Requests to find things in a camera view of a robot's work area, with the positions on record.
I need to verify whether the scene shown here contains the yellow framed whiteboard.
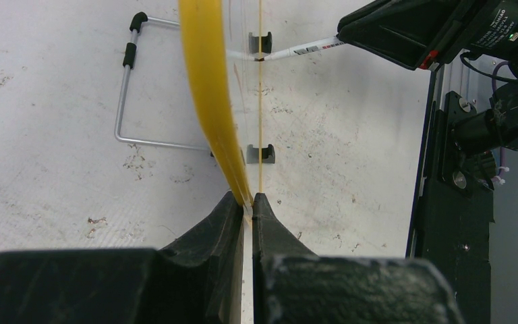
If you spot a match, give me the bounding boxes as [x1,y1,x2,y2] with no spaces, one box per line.
[178,1,262,207]

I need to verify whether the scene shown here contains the white whiteboard marker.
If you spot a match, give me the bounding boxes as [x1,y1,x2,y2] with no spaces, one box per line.
[254,36,345,61]

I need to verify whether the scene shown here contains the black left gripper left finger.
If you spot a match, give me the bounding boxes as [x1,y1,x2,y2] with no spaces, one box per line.
[0,192,243,323]

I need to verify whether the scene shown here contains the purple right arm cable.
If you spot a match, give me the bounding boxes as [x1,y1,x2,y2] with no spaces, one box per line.
[491,60,518,186]

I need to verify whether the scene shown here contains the metal wire whiteboard stand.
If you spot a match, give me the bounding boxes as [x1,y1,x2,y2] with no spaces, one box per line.
[114,11,211,155]

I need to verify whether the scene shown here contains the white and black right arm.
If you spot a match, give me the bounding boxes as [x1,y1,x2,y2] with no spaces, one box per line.
[337,0,518,157]

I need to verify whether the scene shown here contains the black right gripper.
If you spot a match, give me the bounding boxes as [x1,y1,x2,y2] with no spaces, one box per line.
[337,0,487,70]

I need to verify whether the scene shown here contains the black whiteboard foot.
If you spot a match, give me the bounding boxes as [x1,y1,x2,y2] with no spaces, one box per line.
[246,144,276,164]
[248,32,272,54]

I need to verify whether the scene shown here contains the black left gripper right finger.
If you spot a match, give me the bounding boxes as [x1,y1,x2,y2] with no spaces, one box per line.
[252,193,464,323]

